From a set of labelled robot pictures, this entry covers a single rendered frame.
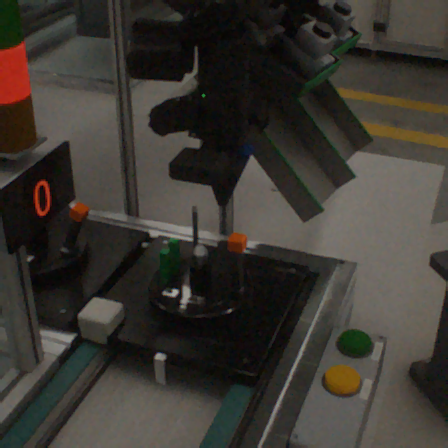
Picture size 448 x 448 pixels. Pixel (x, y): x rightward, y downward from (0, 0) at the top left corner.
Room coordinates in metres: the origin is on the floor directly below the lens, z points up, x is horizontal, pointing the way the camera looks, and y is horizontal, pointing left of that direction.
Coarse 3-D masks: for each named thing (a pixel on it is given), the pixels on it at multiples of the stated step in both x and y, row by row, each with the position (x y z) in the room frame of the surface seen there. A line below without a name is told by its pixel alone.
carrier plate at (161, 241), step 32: (224, 256) 0.86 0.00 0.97; (256, 256) 0.86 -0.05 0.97; (128, 288) 0.78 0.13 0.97; (256, 288) 0.79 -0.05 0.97; (288, 288) 0.79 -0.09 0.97; (128, 320) 0.72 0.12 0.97; (160, 320) 0.72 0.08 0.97; (256, 320) 0.72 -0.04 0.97; (128, 352) 0.68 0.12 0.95; (160, 352) 0.66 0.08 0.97; (192, 352) 0.66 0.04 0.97; (224, 352) 0.66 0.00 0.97; (256, 352) 0.66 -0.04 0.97; (256, 384) 0.62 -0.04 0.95
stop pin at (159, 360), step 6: (156, 354) 0.66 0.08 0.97; (162, 354) 0.66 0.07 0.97; (156, 360) 0.65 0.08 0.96; (162, 360) 0.65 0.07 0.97; (156, 366) 0.65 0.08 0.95; (162, 366) 0.65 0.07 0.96; (168, 366) 0.65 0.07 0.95; (156, 372) 0.65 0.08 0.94; (162, 372) 0.65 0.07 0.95; (168, 372) 0.65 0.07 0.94; (156, 378) 0.65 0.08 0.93; (162, 378) 0.65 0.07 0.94; (168, 378) 0.65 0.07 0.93
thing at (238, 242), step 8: (232, 240) 0.74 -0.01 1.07; (240, 240) 0.74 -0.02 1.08; (224, 248) 0.75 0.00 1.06; (232, 248) 0.74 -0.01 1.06; (240, 248) 0.74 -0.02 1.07; (232, 256) 0.75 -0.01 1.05; (240, 256) 0.74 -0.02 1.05; (232, 264) 0.75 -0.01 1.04; (240, 264) 0.74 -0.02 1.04; (232, 272) 0.75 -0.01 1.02; (240, 272) 0.74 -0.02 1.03; (232, 280) 0.75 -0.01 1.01; (240, 280) 0.74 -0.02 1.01
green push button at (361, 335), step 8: (344, 336) 0.68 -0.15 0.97; (352, 336) 0.68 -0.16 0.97; (360, 336) 0.68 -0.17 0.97; (368, 336) 0.68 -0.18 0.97; (344, 344) 0.67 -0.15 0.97; (352, 344) 0.67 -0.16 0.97; (360, 344) 0.67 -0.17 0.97; (368, 344) 0.67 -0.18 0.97; (352, 352) 0.66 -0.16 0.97; (360, 352) 0.66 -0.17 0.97
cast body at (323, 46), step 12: (312, 24) 1.02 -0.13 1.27; (324, 24) 1.01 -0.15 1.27; (300, 36) 1.00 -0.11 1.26; (312, 36) 0.99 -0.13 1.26; (324, 36) 0.99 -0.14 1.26; (288, 48) 1.01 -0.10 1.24; (300, 48) 1.00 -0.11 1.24; (312, 48) 0.99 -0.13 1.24; (324, 48) 0.99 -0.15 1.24; (288, 60) 1.01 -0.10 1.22; (300, 60) 1.00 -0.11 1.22; (312, 60) 0.99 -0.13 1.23; (324, 60) 1.00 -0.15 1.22; (312, 72) 0.98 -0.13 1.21
